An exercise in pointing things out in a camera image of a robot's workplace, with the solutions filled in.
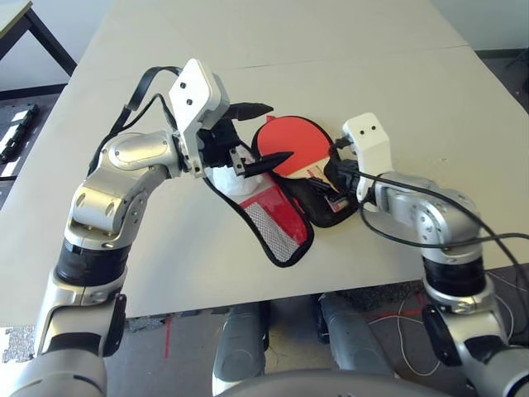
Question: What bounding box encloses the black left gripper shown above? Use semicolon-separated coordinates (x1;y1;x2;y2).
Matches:
198;101;295;179

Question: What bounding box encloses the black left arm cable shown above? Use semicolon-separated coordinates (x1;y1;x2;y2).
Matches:
88;65;183;175

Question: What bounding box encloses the grey robot torso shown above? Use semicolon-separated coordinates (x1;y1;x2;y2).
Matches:
212;370;468;397

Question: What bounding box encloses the grey robot leg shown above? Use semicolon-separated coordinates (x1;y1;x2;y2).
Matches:
212;304;269;394
317;291;398;375

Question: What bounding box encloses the grey robot left leg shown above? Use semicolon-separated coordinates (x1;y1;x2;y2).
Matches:
212;304;269;394

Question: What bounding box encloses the grey white plush keychain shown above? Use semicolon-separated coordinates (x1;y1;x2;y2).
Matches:
206;152;269;198

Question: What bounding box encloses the white floor cable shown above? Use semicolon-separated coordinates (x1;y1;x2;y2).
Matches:
367;289;529;375

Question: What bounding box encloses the black framed side table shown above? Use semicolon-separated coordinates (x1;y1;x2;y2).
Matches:
0;0;78;78

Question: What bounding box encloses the red black paddle case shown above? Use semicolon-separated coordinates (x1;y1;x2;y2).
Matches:
204;113;360;268

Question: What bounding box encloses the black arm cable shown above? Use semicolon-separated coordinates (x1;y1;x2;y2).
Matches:
88;65;183;175
332;138;529;282

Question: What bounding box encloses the black equipment tray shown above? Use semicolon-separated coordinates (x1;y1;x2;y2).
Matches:
0;103;41;162

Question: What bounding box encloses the grey robot right leg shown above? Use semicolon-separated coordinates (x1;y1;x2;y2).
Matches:
317;291;398;375

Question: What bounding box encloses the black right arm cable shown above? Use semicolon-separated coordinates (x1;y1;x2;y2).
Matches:
332;138;529;282

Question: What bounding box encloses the red ping-pong paddle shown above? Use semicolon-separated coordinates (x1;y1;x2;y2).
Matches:
255;117;348;210

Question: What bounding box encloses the grey speckled foam mat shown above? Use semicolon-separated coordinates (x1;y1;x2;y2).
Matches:
2;325;36;365

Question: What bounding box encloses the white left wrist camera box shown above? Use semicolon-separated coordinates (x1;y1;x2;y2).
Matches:
168;58;231;177

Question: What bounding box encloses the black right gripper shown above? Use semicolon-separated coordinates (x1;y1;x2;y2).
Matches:
310;155;365;196

